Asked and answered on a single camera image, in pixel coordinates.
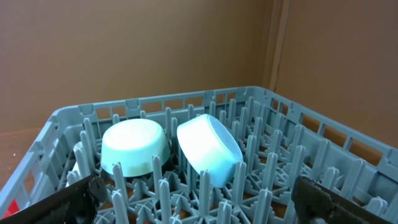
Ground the red plastic tray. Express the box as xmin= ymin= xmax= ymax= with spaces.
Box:
xmin=3 ymin=199 xmax=20 ymax=218

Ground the white plastic spoon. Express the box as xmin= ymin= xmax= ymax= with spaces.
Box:
xmin=66 ymin=141 xmax=83 ymax=187

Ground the light blue bowl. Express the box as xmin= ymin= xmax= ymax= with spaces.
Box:
xmin=177 ymin=114 xmax=243 ymax=188

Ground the green bowl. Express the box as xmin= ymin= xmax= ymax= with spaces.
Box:
xmin=101 ymin=118 xmax=170 ymax=177

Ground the grey dishwasher rack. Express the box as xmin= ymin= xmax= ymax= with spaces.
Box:
xmin=1 ymin=86 xmax=397 ymax=223

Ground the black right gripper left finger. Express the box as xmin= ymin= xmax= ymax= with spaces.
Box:
xmin=1 ymin=175 xmax=107 ymax=224

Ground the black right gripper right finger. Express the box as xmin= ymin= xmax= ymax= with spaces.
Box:
xmin=291 ymin=177 xmax=388 ymax=224

